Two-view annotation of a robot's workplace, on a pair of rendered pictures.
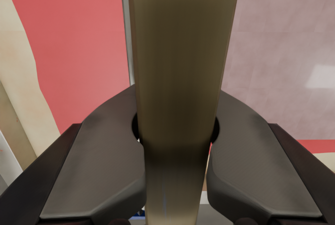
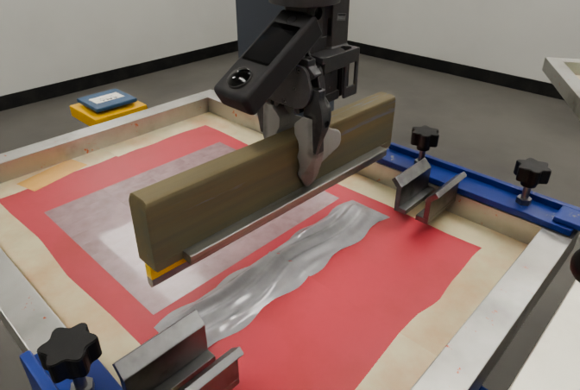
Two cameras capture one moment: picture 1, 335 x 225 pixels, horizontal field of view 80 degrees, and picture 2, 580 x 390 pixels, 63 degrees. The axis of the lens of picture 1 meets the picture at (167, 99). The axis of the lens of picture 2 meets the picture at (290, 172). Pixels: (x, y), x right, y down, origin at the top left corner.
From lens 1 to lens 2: 0.46 m
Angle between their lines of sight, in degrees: 41
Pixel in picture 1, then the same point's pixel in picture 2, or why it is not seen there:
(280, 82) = not seen: hidden behind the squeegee
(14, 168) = (534, 251)
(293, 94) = not seen: hidden behind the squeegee
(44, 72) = (419, 305)
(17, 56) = (431, 326)
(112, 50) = (341, 279)
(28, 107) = (471, 296)
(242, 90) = not seen: hidden behind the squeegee
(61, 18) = (357, 317)
